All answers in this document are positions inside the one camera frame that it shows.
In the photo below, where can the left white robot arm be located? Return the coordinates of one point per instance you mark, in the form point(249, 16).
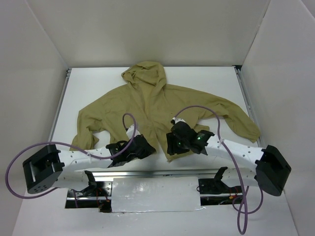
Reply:
point(53, 168)

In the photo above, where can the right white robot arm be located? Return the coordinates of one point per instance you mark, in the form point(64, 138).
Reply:
point(262, 167)

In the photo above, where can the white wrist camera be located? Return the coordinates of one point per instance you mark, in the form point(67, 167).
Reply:
point(177, 120)
point(131, 130)

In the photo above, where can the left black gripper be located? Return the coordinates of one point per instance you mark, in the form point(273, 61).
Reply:
point(144, 147)

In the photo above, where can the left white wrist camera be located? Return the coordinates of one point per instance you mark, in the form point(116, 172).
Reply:
point(131, 130)

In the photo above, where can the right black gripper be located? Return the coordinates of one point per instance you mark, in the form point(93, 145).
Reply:
point(173, 145)

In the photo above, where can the white foam front panel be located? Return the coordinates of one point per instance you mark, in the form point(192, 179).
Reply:
point(161, 194)

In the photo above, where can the tan hooded zip jacket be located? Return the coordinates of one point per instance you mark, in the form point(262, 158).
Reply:
point(147, 99)

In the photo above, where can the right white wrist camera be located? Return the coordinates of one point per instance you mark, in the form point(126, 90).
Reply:
point(177, 120)

